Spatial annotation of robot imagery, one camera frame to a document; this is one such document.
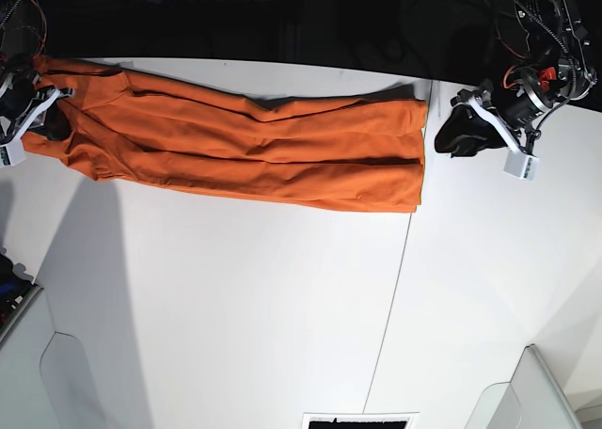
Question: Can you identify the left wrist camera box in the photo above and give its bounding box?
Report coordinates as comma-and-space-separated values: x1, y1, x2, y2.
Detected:
504, 151, 540, 181

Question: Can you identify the orange t-shirt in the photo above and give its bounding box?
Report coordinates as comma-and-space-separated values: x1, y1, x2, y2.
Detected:
24, 57, 428, 213

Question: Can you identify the blue black cable clutter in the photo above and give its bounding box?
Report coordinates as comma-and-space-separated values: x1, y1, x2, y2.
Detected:
0, 253, 35, 328

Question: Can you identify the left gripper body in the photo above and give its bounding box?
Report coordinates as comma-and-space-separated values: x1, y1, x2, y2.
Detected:
474, 69, 564, 154

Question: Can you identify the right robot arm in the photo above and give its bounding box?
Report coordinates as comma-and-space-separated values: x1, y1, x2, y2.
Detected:
1, 0, 75, 148

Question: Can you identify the right grey table bracket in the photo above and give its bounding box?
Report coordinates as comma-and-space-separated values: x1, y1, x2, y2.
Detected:
466, 344, 582, 429

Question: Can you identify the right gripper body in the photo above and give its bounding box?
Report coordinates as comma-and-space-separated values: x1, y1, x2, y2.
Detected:
1, 55, 73, 140

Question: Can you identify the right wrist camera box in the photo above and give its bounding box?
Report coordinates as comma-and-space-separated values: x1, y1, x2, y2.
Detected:
1, 138, 26, 167

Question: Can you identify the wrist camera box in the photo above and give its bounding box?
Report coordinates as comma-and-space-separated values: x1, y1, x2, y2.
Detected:
504, 151, 540, 181
1, 138, 26, 167

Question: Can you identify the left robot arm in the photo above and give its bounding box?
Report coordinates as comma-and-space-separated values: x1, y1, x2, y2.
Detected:
434, 0, 599, 157

